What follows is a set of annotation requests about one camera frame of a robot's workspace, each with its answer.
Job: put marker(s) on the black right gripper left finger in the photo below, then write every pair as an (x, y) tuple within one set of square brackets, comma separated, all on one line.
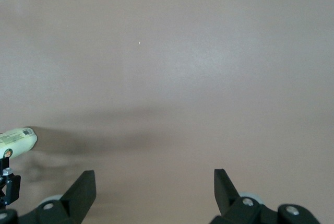
[(75, 195)]

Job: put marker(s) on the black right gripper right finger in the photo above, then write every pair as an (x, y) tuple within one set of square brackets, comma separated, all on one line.
[(224, 195)]

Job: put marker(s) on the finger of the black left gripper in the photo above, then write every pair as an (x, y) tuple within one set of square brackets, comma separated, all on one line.
[(13, 187)]

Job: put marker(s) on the clear tennis ball can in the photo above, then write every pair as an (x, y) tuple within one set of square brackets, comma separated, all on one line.
[(18, 140)]

